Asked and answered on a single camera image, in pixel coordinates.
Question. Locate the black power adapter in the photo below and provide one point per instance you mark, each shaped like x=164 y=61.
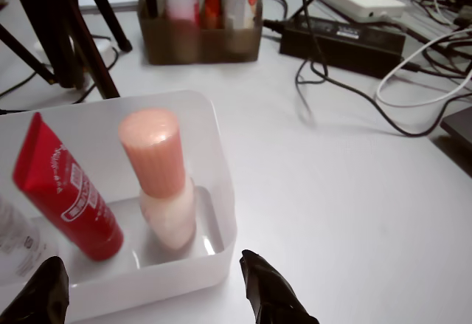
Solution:
x=339 y=47

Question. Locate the black camera tripod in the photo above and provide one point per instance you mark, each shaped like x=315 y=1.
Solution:
x=55 y=25

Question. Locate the clear bottle with clear cap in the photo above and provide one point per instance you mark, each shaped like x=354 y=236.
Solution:
x=18 y=243

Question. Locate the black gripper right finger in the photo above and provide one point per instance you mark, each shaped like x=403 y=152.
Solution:
x=269 y=294

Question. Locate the pink bottle with pink cap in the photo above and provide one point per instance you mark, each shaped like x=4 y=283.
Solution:
x=155 y=154

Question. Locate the frosted white plastic bin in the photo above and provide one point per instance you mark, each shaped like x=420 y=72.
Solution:
x=166 y=279

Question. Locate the red hand cream tube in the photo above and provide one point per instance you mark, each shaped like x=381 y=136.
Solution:
x=66 y=198

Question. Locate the brown translucent organizer box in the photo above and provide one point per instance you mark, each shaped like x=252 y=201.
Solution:
x=221 y=47

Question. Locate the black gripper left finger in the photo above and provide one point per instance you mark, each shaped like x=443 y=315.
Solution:
x=44 y=298

